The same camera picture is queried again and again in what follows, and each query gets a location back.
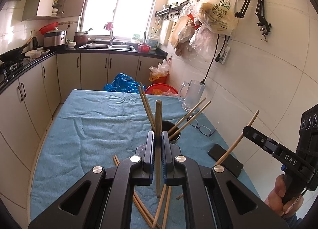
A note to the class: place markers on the wooden chopstick one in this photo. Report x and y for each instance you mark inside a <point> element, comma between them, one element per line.
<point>145,107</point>

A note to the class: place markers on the white pink plastic bag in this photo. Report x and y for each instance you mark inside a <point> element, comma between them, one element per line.
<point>189,36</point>

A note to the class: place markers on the blue plastic bag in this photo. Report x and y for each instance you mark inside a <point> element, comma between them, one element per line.
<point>122,83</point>

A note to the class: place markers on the wooden chopstick nine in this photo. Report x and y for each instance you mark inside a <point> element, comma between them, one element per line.
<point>166,210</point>

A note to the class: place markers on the wooden chopstick six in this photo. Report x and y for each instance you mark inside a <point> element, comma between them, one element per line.
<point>142,209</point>

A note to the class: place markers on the wooden chopstick three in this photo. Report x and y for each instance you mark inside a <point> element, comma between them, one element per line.
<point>189,121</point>

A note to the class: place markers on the wall power strip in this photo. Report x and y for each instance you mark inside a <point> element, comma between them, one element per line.
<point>224,54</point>

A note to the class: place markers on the dark grey utensil holder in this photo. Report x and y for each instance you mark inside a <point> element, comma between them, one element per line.
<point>166,133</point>

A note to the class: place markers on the wooden chopstick seven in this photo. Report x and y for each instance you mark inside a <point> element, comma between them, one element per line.
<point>117,161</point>

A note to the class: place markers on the red plastic basin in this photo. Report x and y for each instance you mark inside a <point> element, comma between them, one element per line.
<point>161,89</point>

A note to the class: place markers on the clear glass beer mug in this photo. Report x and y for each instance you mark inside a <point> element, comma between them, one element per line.
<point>193,94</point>

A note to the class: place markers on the wooden chopstick eight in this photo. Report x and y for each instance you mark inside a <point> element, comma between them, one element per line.
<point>159,206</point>

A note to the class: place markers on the wooden chopstick four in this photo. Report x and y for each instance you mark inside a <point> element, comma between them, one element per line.
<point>158,132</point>

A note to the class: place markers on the orange trash bag bin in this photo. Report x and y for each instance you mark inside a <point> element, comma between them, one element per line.
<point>160,73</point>

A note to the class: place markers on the red small basket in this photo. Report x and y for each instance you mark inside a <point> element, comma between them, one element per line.
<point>143,48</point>

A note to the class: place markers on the kitchen window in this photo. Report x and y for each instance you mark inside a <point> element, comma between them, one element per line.
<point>125,20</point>

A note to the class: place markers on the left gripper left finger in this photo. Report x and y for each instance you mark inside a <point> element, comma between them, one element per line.
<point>102,198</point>

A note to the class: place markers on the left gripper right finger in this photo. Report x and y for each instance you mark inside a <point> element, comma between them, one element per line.
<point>213,197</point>

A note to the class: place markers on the black frame eyeglasses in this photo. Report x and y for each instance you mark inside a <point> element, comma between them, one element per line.
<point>202,128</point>

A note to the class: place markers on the person right hand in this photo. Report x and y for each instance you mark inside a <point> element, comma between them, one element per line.
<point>274,200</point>

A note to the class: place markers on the wooden chopstick two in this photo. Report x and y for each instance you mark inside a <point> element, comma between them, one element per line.
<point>186,115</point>

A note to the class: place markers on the wooden chopstick ten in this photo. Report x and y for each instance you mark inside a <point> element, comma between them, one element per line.
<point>151,117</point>

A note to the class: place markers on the yellowish plastic bag hanging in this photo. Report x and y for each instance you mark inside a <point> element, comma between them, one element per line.
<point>217,15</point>

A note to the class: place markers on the silver rice cooker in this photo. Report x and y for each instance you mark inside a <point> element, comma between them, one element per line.
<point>55,38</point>

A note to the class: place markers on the black wok pan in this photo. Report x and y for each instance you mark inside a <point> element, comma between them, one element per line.
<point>14,54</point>

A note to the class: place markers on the brown cooking pot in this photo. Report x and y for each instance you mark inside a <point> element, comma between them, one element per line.
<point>81,38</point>

